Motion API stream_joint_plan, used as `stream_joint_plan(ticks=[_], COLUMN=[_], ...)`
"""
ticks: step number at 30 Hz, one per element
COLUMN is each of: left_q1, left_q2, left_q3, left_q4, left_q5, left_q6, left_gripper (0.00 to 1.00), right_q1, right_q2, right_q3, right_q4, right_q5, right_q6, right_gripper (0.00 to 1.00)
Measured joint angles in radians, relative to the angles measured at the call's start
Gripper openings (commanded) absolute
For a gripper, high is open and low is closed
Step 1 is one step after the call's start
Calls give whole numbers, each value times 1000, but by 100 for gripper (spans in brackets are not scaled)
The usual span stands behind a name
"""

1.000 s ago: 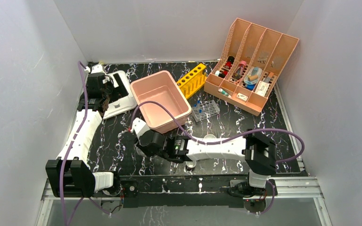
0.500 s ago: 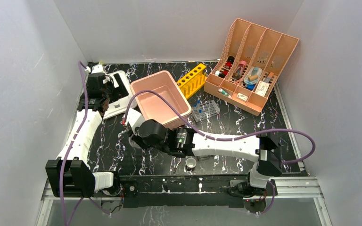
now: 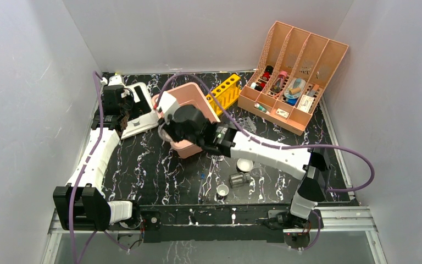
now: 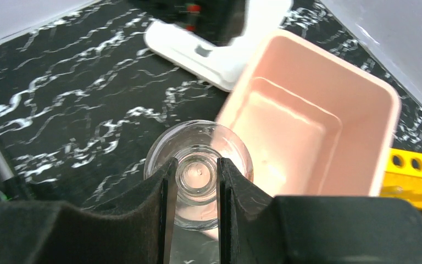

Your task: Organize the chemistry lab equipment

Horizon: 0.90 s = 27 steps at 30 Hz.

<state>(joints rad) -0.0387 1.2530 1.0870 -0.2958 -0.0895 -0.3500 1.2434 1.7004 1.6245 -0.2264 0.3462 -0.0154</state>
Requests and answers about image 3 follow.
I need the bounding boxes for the clear glass bottle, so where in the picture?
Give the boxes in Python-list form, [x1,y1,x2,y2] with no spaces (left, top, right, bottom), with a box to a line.
[229,172,251,189]

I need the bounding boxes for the white label box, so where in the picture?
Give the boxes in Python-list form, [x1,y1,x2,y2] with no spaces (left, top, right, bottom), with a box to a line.
[297,95,315,113]

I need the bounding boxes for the pink plastic bin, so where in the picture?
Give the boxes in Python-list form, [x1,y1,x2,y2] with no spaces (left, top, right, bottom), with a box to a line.
[152,82,220,158]

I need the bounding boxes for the metal wire tongs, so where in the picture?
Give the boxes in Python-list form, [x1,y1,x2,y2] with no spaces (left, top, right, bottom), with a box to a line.
[198,155,224,204]

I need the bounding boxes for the green white tube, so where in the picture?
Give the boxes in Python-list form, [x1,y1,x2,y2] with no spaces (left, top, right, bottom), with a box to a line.
[254,103,268,113]

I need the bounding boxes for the blue cap tube on table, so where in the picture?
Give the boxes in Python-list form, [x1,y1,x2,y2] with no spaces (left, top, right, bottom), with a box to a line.
[198,173,206,195]

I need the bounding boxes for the clear plastic funnel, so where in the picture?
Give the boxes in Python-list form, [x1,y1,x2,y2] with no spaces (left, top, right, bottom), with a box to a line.
[249,167,266,178]

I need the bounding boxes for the clear acrylic tube rack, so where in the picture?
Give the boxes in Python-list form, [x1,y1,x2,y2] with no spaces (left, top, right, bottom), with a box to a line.
[237,117,257,134]

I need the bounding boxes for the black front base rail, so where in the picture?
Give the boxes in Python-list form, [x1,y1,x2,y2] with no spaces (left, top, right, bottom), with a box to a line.
[139,203,302,243]

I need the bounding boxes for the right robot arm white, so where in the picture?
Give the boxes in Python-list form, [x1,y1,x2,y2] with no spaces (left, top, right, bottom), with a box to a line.
[160,104,331,228]

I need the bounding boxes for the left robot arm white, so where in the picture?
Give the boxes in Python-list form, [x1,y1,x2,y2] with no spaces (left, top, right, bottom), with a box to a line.
[53,85,142,231]

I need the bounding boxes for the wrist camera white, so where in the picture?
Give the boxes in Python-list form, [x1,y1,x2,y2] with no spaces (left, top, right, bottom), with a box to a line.
[108,74,125,89]
[155,91,180,123]

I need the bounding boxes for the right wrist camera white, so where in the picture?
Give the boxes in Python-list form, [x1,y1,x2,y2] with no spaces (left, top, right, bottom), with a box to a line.
[155,91,180,123]

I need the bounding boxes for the pink desk organizer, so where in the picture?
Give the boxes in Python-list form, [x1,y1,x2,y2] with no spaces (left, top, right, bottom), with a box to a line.
[238,21,349,135]

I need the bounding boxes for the white bin lid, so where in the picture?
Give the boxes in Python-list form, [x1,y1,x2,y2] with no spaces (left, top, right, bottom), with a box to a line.
[121,82,159,140]

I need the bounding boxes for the red black bottle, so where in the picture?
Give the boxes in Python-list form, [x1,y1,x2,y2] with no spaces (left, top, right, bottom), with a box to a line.
[261,65,274,82]

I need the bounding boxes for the yellow test tube rack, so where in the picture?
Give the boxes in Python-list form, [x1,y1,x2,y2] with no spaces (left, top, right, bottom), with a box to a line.
[206,74,241,116]

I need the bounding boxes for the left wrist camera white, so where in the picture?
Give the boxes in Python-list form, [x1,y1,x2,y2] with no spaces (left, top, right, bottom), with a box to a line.
[108,74,125,89]

